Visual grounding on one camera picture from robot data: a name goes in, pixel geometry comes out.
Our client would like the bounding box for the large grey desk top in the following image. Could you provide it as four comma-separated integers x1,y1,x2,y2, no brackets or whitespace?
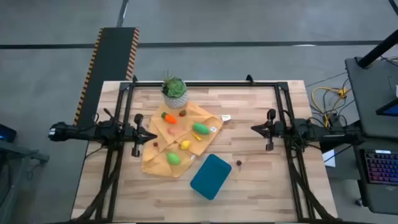
344,57,398,139

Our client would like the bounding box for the blue-screen tablet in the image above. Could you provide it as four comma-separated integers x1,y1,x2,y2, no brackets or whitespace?
375,98,398,118

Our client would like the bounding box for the white paper sheet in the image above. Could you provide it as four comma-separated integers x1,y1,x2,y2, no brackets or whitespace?
322,149,337,168

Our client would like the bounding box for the orange cloth napkin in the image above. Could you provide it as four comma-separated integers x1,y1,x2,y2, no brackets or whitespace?
141,101,224,179

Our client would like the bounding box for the round green toy lime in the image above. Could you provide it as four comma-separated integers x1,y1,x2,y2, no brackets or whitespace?
165,151,182,166

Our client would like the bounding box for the orange toy carrot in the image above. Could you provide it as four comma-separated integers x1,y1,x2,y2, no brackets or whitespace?
160,111,178,125

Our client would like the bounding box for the backlit computer keyboard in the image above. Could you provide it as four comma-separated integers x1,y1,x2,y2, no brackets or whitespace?
363,149,398,185

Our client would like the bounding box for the teal plastic tupperware container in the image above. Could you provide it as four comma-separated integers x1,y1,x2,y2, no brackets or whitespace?
190,154,233,200

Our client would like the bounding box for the grey metal stand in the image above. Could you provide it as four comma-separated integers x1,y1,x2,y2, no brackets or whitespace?
0,139,50,224

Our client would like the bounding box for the potted green succulent plant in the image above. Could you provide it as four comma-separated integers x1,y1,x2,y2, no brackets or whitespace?
160,70,189,110

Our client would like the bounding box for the long green toy mango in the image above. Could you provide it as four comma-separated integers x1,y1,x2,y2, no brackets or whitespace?
192,122,211,136

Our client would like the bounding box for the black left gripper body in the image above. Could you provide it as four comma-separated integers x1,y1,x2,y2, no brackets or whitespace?
124,113,147,158

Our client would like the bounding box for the small grey keyboard desk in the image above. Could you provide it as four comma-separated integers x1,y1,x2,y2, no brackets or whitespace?
354,136,398,216

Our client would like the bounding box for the black metal table frame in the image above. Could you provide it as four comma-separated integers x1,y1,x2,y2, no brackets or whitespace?
74,74,340,223

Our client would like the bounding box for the black device with blue light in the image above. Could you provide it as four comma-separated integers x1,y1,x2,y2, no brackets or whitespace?
0,123,17,143

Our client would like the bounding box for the yellow floor cable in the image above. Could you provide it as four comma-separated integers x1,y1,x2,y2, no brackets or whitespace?
311,86,349,129

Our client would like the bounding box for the black desk support bar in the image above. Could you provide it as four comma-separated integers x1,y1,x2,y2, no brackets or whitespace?
320,140,343,153

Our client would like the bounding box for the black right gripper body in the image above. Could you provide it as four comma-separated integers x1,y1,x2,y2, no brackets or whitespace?
266,108,285,152

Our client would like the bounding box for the black hazard-striped floor ramp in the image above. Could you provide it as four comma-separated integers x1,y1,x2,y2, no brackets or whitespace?
73,27,140,127

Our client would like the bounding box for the black diagonal pole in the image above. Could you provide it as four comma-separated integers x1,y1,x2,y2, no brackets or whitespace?
356,29,398,68

